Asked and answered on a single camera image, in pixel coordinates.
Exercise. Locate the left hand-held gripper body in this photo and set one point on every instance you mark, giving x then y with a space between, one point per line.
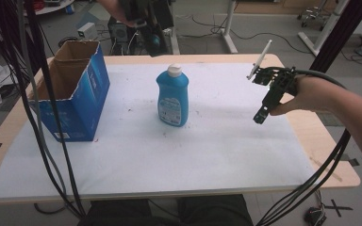
157 12

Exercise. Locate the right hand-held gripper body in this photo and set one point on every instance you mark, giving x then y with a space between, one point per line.
279 78

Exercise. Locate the blue bottle with white cap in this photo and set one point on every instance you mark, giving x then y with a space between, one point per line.
172 94

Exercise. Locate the blue cardboard box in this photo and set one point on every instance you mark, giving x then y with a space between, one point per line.
78 103

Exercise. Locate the person's right hand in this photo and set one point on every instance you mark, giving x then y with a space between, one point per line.
314 94

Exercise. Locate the person's left hand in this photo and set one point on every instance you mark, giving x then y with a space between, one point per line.
114 9

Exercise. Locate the black computer tower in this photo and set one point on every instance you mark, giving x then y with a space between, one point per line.
118 33

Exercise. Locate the small white box device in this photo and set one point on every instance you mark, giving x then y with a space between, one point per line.
86 30

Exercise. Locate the office chair base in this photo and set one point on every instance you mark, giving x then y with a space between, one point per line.
312 14

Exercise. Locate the desk with white legs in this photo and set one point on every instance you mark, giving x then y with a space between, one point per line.
229 25

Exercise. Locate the black metal stand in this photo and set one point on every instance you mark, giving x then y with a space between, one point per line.
342 34

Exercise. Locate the white table mat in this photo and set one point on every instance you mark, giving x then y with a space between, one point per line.
169 157

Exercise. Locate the person's legs in dark pants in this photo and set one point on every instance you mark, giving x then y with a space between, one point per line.
210 210

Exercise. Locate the black device on floor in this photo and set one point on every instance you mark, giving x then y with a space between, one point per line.
315 217

